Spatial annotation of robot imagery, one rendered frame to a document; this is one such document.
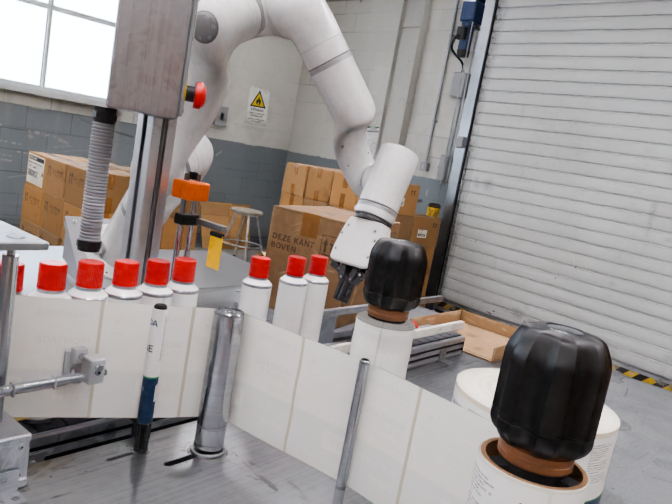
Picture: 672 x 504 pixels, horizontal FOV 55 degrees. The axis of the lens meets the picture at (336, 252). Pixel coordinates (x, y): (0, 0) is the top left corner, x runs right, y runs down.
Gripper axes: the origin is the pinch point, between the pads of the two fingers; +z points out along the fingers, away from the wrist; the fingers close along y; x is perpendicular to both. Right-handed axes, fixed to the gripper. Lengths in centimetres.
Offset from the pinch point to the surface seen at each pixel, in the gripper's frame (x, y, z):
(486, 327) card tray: 82, -4, -12
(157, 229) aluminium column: -37.6, -12.7, 4.0
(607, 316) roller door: 396, -51, -87
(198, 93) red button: -51, 1, -15
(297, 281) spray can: -15.9, 1.2, 2.6
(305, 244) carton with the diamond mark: 18.8, -30.2, -10.2
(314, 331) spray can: -6.2, 1.7, 9.6
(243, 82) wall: 340, -482, -221
